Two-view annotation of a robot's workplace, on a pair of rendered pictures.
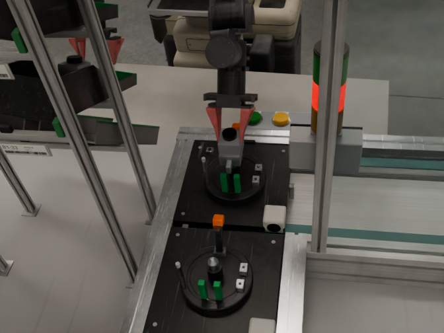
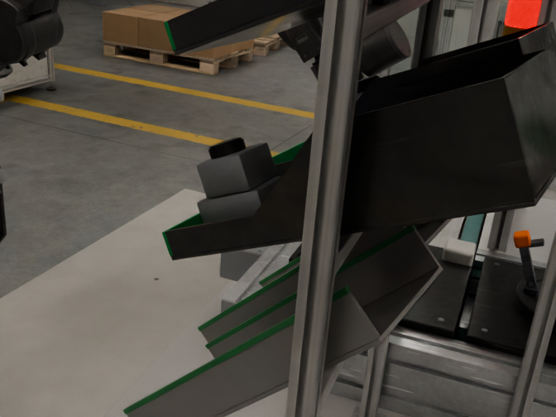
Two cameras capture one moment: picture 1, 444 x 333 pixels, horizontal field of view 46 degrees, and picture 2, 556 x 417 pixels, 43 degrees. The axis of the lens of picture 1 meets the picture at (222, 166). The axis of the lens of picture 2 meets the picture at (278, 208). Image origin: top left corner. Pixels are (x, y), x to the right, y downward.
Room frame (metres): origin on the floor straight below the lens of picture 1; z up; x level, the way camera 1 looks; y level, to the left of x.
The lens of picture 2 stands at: (0.87, 0.90, 1.45)
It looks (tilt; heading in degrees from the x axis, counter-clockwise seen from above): 23 degrees down; 274
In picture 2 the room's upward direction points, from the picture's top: 5 degrees clockwise
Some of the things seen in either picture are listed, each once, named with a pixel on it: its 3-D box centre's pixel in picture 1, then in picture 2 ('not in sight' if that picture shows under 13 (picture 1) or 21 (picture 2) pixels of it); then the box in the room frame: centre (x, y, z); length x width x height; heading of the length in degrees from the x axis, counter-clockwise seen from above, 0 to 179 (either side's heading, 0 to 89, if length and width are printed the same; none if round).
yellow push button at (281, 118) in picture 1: (281, 119); not in sight; (0.96, -0.16, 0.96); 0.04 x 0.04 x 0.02
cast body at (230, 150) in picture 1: (230, 147); not in sight; (0.76, -0.02, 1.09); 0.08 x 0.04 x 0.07; 165
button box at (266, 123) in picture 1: (281, 129); (265, 239); (0.96, -0.16, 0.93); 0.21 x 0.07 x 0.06; 75
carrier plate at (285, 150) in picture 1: (235, 184); (381, 275); (0.77, -0.02, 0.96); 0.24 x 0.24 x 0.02; 75
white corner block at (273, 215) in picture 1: (274, 219); (458, 256); (0.65, -0.09, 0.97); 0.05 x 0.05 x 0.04; 75
